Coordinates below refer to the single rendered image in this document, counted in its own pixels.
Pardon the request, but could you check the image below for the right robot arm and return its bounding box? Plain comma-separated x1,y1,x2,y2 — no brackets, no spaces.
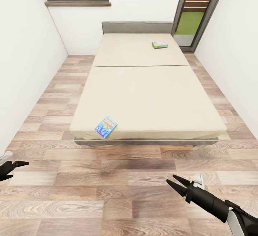
166,172,258,236

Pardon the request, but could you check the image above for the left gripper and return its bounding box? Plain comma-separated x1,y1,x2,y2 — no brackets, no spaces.
0,160,29,181

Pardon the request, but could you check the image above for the board game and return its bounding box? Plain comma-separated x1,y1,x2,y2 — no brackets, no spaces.
152,41,168,48
95,116,118,139

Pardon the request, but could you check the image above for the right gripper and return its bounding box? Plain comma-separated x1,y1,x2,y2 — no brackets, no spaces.
166,174,215,213

